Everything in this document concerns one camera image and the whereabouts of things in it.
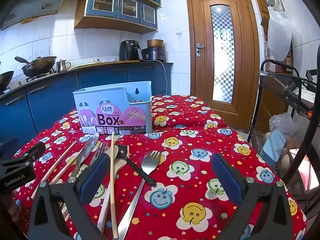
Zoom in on gas stove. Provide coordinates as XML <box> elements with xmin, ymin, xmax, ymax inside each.
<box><xmin>26</xmin><ymin>71</ymin><xmax>55</xmax><ymax>82</ymax></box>

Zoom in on large steel fork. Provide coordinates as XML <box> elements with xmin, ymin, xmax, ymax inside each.
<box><xmin>117</xmin><ymin>151</ymin><xmax>162</xmax><ymax>240</ymax></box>

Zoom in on wooden door with glass panel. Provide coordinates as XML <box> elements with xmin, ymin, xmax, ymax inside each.
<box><xmin>185</xmin><ymin>0</ymin><xmax>260</xmax><ymax>133</ymax></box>

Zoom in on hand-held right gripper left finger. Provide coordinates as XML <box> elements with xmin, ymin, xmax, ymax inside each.
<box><xmin>29</xmin><ymin>152</ymin><xmax>110</xmax><ymax>240</ymax></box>

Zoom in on dark wok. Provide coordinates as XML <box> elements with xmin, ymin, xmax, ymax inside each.
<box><xmin>0</xmin><ymin>71</ymin><xmax>15</xmax><ymax>92</ymax></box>

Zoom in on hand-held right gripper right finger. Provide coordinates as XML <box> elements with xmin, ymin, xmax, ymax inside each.
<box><xmin>211</xmin><ymin>152</ymin><xmax>294</xmax><ymax>240</ymax></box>

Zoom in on black spoon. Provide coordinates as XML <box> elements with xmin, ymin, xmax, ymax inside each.
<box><xmin>116</xmin><ymin>145</ymin><xmax>157</xmax><ymax>187</ymax></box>

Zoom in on range hood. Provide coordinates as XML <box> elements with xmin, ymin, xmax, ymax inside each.
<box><xmin>0</xmin><ymin>0</ymin><xmax>75</xmax><ymax>30</ymax></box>

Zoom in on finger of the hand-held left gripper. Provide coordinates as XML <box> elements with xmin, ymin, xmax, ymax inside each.
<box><xmin>11</xmin><ymin>142</ymin><xmax>47</xmax><ymax>167</ymax></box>

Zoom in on black wire rack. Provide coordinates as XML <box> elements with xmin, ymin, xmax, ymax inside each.
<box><xmin>250</xmin><ymin>59</ymin><xmax>320</xmax><ymax>205</ymax></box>

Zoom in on white power cable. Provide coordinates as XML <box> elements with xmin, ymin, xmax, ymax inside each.
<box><xmin>150</xmin><ymin>60</ymin><xmax>169</xmax><ymax>96</ymax></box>

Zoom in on wooden spoon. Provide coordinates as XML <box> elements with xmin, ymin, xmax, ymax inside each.
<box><xmin>96</xmin><ymin>145</ymin><xmax>129</xmax><ymax>233</ymax></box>

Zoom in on white plastic bag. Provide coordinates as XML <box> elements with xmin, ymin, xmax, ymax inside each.
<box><xmin>267</xmin><ymin>5</ymin><xmax>293</xmax><ymax>62</ymax></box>

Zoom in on steel table knife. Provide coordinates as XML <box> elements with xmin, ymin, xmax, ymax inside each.
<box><xmin>70</xmin><ymin>131</ymin><xmax>100</xmax><ymax>178</ymax></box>

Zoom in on blue base cabinets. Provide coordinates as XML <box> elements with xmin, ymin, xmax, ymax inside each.
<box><xmin>0</xmin><ymin>62</ymin><xmax>173</xmax><ymax>153</ymax></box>

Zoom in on blue wall cabinet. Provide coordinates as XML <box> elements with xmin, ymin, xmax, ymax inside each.
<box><xmin>74</xmin><ymin>0</ymin><xmax>161</xmax><ymax>34</ymax></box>

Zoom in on light blue packet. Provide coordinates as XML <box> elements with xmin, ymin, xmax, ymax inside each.
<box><xmin>260</xmin><ymin>128</ymin><xmax>287</xmax><ymax>167</ymax></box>

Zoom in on small steel fork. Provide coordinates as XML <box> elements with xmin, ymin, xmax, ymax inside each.
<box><xmin>90</xmin><ymin>142</ymin><xmax>108</xmax><ymax>166</ymax></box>

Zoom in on light blue utensil holder box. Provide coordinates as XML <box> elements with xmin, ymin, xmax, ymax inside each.
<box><xmin>73</xmin><ymin>81</ymin><xmax>153</xmax><ymax>135</ymax></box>

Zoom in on steel kettle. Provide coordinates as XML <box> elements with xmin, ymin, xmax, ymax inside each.
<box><xmin>55</xmin><ymin>59</ymin><xmax>71</xmax><ymax>73</ymax></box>

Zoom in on clear plastic bag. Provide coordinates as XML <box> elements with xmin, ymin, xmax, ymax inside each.
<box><xmin>269</xmin><ymin>112</ymin><xmax>295</xmax><ymax>133</ymax></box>

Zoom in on large steel wok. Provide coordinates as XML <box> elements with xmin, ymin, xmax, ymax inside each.
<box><xmin>14</xmin><ymin>56</ymin><xmax>57</xmax><ymax>78</ymax></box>

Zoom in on red smiley flower tablecloth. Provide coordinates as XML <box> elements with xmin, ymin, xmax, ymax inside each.
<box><xmin>11</xmin><ymin>94</ymin><xmax>307</xmax><ymax>240</ymax></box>

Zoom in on black air fryer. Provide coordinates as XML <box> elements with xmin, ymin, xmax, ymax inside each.
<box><xmin>119</xmin><ymin>40</ymin><xmax>141</xmax><ymax>61</ymax></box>

